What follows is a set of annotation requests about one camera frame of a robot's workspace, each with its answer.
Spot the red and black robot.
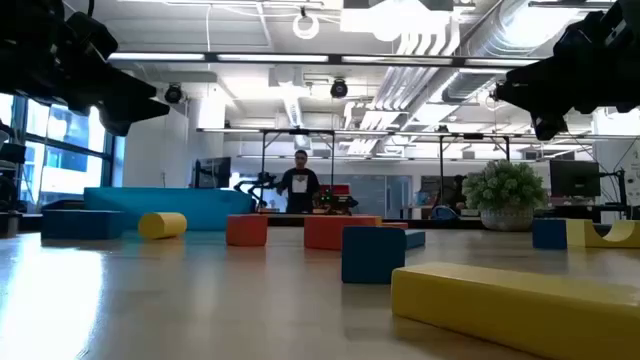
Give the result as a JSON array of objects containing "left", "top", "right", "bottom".
[{"left": 313, "top": 183, "right": 359, "bottom": 216}]

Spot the blue chair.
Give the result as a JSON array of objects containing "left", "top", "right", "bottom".
[{"left": 430, "top": 204, "right": 460, "bottom": 221}]

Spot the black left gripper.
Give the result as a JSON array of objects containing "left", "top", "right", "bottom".
[{"left": 0, "top": 0, "right": 171, "bottom": 137}]

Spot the white hanging ring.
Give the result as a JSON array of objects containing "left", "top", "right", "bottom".
[{"left": 292, "top": 12, "right": 321, "bottom": 41}]

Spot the large window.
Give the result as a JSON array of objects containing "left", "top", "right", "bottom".
[{"left": 0, "top": 92, "right": 116, "bottom": 211}]

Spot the yellow arch block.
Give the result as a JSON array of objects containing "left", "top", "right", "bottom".
[{"left": 565, "top": 218, "right": 640, "bottom": 250}]

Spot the silver ventilation duct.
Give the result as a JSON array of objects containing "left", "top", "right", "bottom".
[{"left": 442, "top": 0, "right": 556, "bottom": 104}]

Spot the yellow cylinder block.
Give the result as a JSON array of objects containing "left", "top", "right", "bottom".
[{"left": 138, "top": 211, "right": 188, "bottom": 241}]

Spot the black background rig frame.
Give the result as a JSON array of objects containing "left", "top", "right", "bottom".
[
  {"left": 438, "top": 132, "right": 512, "bottom": 176},
  {"left": 259, "top": 128, "right": 336, "bottom": 201}
]

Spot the blue rectangular block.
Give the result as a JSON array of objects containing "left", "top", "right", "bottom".
[
  {"left": 404, "top": 229, "right": 427, "bottom": 251},
  {"left": 341, "top": 225, "right": 407, "bottom": 285}
]

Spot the potted green plant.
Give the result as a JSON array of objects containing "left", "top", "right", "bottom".
[{"left": 462, "top": 159, "right": 549, "bottom": 232}]

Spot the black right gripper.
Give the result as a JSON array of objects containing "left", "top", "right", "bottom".
[{"left": 494, "top": 0, "right": 640, "bottom": 142}]

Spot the long yellow block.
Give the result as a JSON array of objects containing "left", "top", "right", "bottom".
[{"left": 390, "top": 261, "right": 640, "bottom": 360}]

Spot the red cube block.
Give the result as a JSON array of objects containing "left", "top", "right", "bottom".
[{"left": 225, "top": 214, "right": 269, "bottom": 248}]

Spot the blue plastic bin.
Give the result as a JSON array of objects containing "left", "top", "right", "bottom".
[{"left": 83, "top": 187, "right": 254, "bottom": 232}]

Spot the blue cube block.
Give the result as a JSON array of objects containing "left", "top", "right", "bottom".
[
  {"left": 531, "top": 218, "right": 568, "bottom": 251},
  {"left": 41, "top": 199, "right": 87, "bottom": 240}
]

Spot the black computer monitor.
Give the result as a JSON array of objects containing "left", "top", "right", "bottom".
[
  {"left": 193, "top": 156, "right": 233, "bottom": 190},
  {"left": 549, "top": 159, "right": 602, "bottom": 198}
]

